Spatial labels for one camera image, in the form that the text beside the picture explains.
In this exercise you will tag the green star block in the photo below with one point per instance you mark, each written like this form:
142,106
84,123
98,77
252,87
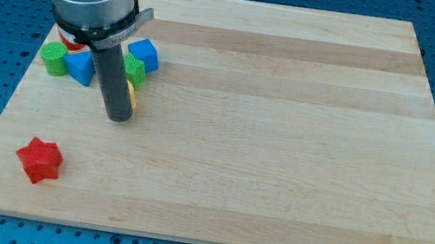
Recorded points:
134,70

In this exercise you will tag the red star block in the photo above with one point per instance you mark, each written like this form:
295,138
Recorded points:
40,160

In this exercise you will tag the wooden board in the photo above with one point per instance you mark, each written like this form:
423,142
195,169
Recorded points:
265,124

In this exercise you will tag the yellow block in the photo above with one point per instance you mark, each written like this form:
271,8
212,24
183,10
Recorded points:
132,94

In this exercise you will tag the blue cube block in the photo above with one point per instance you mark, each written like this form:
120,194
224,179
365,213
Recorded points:
145,51

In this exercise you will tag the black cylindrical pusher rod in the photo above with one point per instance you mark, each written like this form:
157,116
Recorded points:
110,68

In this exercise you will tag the blue triangle block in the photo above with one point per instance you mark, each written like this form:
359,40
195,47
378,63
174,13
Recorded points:
80,67

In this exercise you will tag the black clamp with metal tab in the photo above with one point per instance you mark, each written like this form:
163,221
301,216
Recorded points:
104,37

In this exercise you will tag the red cylinder block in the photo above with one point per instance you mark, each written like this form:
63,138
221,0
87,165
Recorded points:
69,40

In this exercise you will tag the green cylinder block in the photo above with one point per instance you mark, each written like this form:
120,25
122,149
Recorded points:
53,55

